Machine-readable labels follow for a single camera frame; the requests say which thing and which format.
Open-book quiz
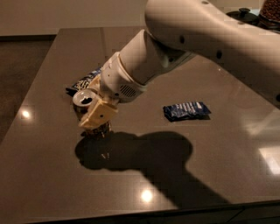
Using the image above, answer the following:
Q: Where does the large blue chip bag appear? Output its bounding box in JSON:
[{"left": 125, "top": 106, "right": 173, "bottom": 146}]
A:
[{"left": 66, "top": 67, "right": 102, "bottom": 96}]

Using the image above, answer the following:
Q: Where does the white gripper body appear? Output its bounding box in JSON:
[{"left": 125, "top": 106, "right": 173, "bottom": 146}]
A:
[{"left": 100, "top": 52, "right": 147, "bottom": 103}]

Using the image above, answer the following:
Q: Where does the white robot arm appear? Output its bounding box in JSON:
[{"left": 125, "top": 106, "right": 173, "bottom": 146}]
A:
[{"left": 79, "top": 0, "right": 280, "bottom": 130}]

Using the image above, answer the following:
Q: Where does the orange soda can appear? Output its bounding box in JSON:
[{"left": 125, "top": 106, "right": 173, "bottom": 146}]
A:
[{"left": 72, "top": 88, "right": 112, "bottom": 138}]

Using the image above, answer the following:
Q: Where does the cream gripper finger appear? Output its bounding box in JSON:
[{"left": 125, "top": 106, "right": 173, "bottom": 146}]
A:
[
  {"left": 79, "top": 99, "right": 118, "bottom": 130},
  {"left": 87, "top": 74, "right": 101, "bottom": 93}
]

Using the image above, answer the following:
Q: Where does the glass jar with dark contents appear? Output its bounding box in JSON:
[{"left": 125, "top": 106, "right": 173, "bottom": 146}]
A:
[{"left": 260, "top": 0, "right": 280, "bottom": 23}]

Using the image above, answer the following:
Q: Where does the small blue snack packet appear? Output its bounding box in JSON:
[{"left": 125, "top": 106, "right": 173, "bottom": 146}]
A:
[{"left": 163, "top": 101, "right": 211, "bottom": 122}]

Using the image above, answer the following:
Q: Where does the glass jar with black lid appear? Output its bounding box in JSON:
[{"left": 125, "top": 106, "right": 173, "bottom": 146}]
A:
[{"left": 227, "top": 8, "right": 259, "bottom": 25}]

